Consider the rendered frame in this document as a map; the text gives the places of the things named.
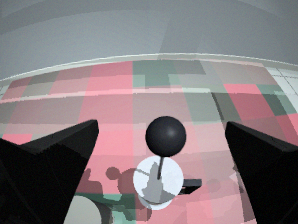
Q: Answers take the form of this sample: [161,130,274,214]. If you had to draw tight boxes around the coffee press with black knob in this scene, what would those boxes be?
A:
[133,116,202,210]

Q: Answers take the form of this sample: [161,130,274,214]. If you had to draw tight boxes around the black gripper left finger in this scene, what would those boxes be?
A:
[0,119,98,224]

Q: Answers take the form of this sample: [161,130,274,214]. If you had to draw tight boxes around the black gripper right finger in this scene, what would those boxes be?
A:
[225,121,298,224]

